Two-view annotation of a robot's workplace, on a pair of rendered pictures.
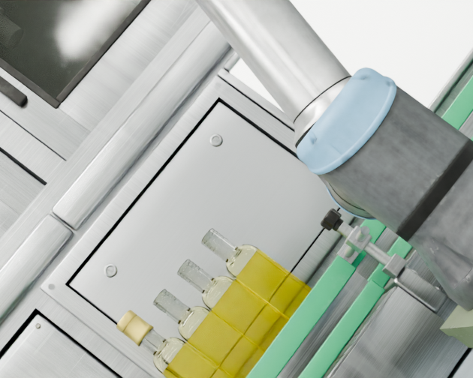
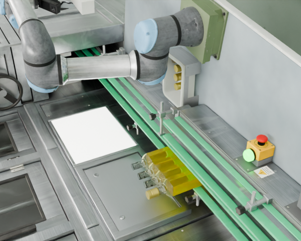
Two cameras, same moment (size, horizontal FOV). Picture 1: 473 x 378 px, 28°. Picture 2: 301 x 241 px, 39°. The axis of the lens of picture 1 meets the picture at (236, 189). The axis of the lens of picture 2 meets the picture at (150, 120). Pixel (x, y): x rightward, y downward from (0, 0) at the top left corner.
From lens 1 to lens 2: 1.25 m
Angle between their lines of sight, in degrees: 49
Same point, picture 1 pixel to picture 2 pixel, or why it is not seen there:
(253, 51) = (107, 65)
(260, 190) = (121, 170)
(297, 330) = (180, 134)
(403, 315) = (189, 112)
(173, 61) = (58, 179)
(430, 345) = (200, 110)
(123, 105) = (62, 197)
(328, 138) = (150, 29)
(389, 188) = (168, 26)
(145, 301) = (140, 211)
